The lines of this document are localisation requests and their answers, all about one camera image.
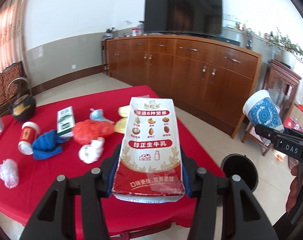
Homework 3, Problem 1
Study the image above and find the blue white paper cup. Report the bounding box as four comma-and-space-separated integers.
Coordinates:
243, 89, 284, 132

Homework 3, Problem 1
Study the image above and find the red white milk carton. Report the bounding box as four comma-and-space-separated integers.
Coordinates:
111, 97, 185, 204

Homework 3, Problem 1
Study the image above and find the black trash bin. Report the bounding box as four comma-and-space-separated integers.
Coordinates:
220, 153, 259, 192

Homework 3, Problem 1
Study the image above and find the white crumpled tissue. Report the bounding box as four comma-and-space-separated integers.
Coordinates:
78, 137, 105, 164

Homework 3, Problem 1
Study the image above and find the carved wooden side stand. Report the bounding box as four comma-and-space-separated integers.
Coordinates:
241, 58, 302, 157

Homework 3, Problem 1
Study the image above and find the red plastic bag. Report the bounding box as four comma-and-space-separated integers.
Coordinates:
72, 119, 114, 145

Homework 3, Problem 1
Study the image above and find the red tablecloth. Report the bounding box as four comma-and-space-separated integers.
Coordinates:
0, 84, 226, 238

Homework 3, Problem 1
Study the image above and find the yellow crumpled wrapper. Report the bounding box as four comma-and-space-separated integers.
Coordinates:
114, 105, 131, 134

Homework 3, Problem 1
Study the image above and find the blue cloth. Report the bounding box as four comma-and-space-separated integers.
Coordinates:
32, 130, 68, 160

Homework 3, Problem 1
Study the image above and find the green white small box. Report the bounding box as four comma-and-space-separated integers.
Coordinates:
57, 106, 75, 138

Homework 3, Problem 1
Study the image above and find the light blue small wrapper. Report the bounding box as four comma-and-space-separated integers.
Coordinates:
89, 108, 114, 124

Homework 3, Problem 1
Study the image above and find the brown wooden sideboard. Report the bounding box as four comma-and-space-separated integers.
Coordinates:
107, 35, 262, 138

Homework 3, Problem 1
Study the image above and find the green potted plant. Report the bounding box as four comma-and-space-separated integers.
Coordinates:
267, 28, 303, 60

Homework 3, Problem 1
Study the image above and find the red white paper cup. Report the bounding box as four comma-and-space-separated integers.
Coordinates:
18, 121, 40, 155

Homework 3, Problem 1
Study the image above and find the clear crumpled plastic bag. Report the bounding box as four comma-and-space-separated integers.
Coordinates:
0, 159, 19, 189

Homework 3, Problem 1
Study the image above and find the black cast iron teapot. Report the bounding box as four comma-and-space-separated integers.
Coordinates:
6, 77, 36, 122

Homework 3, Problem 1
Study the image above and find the wooden bench sofa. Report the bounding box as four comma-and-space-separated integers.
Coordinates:
0, 61, 32, 117

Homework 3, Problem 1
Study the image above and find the black flat television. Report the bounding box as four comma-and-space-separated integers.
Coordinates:
144, 0, 223, 36

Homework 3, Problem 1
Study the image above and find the small potted plant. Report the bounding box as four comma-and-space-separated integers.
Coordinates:
104, 27, 117, 40

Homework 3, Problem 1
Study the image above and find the pink patterned curtain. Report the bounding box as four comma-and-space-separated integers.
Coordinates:
0, 0, 26, 73

